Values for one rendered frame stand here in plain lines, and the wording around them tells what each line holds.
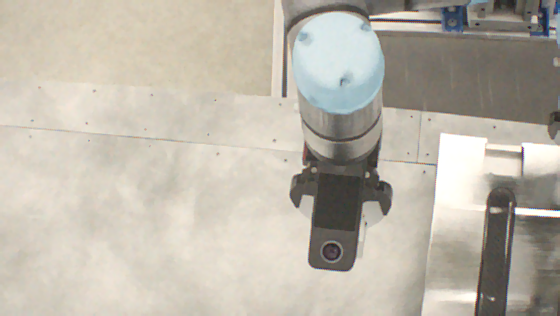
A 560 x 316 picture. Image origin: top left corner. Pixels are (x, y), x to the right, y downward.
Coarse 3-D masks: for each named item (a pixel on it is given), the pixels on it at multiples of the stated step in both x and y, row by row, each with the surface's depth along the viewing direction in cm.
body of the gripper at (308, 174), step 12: (312, 156) 123; (324, 156) 117; (360, 156) 116; (372, 156) 123; (312, 168) 123; (372, 168) 124; (312, 180) 123; (372, 180) 123; (312, 192) 126; (372, 192) 124
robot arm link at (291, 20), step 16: (288, 0) 110; (304, 0) 108; (320, 0) 108; (336, 0) 108; (352, 0) 108; (368, 0) 110; (384, 0) 110; (400, 0) 110; (288, 16) 110; (304, 16) 108; (368, 16) 110; (288, 32) 110
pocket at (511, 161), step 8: (488, 144) 146; (496, 144) 146; (488, 152) 147; (496, 152) 146; (504, 152) 146; (512, 152) 146; (520, 152) 145; (488, 160) 146; (496, 160) 146; (504, 160) 146; (512, 160) 146; (520, 160) 146; (488, 168) 146; (496, 168) 146; (504, 168) 146; (512, 168) 146; (520, 168) 146
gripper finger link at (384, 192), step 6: (378, 186) 125; (384, 186) 124; (390, 186) 126; (378, 192) 125; (384, 192) 125; (390, 192) 126; (378, 198) 126; (384, 198) 126; (390, 198) 126; (384, 204) 128; (390, 204) 127; (384, 210) 129
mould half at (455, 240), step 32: (448, 160) 144; (480, 160) 143; (544, 160) 143; (448, 192) 142; (480, 192) 142; (512, 192) 142; (544, 192) 141; (448, 224) 141; (480, 224) 141; (544, 224) 140; (448, 256) 140; (480, 256) 139; (512, 256) 139; (544, 256) 138; (448, 288) 138; (512, 288) 137; (544, 288) 137
